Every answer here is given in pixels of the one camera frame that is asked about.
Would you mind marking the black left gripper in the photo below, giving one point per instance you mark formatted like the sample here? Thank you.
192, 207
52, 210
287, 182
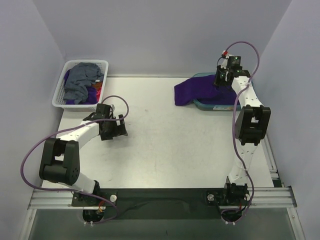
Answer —
120, 128

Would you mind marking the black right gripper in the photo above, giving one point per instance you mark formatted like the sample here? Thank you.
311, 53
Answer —
220, 80

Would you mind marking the purple towel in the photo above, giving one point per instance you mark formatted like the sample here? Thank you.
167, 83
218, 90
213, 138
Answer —
202, 88
92, 92

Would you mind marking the grey towel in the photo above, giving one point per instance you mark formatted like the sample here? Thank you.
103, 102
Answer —
82, 75

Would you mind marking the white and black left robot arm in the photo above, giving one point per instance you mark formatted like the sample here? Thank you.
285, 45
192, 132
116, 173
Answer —
60, 161

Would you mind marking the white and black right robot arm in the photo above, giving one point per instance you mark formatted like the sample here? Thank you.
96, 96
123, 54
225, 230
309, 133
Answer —
249, 127

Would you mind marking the teal plastic bin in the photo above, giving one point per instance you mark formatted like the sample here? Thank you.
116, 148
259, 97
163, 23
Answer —
217, 107

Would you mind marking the purple towel in basket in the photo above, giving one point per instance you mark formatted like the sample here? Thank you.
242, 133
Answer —
92, 92

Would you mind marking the pink red cloth in basket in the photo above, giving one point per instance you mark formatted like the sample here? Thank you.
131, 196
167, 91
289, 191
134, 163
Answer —
98, 88

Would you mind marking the white plastic laundry basket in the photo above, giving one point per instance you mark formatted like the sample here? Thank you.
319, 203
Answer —
58, 101

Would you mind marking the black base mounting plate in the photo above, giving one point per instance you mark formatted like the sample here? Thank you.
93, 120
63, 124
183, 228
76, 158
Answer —
228, 203

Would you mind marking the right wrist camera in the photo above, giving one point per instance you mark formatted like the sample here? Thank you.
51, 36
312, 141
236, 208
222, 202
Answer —
230, 62

